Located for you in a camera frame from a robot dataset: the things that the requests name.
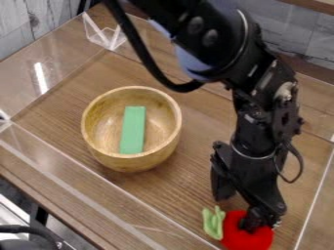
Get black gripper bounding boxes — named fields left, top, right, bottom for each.
left=210, top=140, right=289, bottom=233

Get red plush fruit green leaves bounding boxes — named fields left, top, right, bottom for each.
left=200, top=206, right=274, bottom=250

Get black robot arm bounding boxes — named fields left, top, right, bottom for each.
left=103, top=0, right=305, bottom=232

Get green rectangular block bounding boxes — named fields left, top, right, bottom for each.
left=119, top=106, right=146, bottom=154

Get wooden bowl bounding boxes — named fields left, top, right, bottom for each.
left=82, top=86, right=183, bottom=173

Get black metal table leg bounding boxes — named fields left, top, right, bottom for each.
left=29, top=203, right=48, bottom=226

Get black cable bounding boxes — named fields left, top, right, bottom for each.
left=0, top=224, right=57, bottom=250

